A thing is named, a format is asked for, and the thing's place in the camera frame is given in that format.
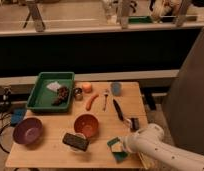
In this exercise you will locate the orange bowl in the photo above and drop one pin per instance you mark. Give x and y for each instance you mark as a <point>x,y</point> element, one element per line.
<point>86,124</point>

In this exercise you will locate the green yellow sponge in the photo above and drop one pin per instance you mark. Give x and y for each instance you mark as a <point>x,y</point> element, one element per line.
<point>116,149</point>

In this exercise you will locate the black rectangular block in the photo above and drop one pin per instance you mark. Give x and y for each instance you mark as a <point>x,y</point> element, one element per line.
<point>66,139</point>

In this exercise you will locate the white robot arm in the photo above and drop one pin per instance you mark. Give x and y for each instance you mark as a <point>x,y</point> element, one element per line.
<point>148,140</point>

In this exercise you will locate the orange carrot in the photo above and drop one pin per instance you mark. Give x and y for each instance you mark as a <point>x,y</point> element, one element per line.
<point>90,102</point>

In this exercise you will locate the orange round fruit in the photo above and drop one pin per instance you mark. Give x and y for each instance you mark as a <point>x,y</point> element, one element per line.
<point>87,87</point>

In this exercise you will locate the blue cup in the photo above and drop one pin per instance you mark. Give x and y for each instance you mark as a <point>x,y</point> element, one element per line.
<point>116,88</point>

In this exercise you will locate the small metal can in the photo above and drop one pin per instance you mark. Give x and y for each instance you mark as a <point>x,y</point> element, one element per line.
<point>77,93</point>

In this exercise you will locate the black knife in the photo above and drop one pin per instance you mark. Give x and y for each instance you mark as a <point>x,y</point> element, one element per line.
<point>118,110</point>

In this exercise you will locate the brown pinecone object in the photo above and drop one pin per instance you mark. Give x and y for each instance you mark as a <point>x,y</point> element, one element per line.
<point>62,96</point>

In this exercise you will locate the white clear plastic packet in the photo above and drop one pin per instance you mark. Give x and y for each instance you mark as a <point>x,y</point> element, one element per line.
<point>53,86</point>

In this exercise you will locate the small black white object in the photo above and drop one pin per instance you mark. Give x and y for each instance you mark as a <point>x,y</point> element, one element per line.
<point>133,124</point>

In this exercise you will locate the green plastic tray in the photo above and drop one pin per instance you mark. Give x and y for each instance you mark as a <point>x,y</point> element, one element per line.
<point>41,98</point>

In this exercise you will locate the purple bowl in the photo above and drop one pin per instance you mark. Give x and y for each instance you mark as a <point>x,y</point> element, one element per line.
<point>27,131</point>

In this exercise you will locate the yellow cloth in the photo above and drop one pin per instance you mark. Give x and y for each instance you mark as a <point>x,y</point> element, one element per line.
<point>146,161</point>

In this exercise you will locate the blue box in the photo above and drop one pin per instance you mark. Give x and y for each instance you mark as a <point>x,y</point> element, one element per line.
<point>17,116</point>

